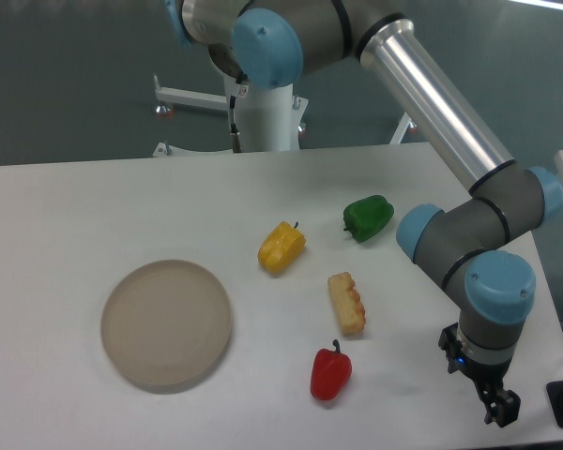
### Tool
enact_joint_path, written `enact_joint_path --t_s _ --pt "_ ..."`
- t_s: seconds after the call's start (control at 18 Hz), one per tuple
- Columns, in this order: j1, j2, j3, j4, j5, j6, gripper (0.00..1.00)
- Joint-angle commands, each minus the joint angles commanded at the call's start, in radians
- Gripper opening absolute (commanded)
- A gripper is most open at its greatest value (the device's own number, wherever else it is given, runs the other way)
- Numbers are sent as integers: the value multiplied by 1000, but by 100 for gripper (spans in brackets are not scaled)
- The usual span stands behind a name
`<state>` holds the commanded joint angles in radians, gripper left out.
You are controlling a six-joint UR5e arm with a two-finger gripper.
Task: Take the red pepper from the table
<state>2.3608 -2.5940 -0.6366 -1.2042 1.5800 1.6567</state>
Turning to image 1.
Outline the yellow toy waffle piece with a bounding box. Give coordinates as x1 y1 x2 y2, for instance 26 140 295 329
327 272 366 336

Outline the green toy bell pepper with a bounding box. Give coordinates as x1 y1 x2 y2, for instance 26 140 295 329
342 195 394 243

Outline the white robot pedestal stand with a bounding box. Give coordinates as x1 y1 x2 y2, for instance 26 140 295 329
151 73 418 159

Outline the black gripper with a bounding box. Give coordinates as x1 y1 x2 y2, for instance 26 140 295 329
438 323 521 428

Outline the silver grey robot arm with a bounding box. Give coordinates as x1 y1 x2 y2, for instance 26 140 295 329
165 1 563 427

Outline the beige round plate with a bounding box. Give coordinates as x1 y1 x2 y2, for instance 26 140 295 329
100 260 233 394

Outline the yellow toy bell pepper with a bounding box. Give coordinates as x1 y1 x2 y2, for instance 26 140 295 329
257 221 306 275

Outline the red toy bell pepper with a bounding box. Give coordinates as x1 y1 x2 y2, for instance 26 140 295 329
310 339 353 401

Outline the black cable on pedestal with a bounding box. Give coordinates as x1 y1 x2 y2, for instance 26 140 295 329
228 69 250 154

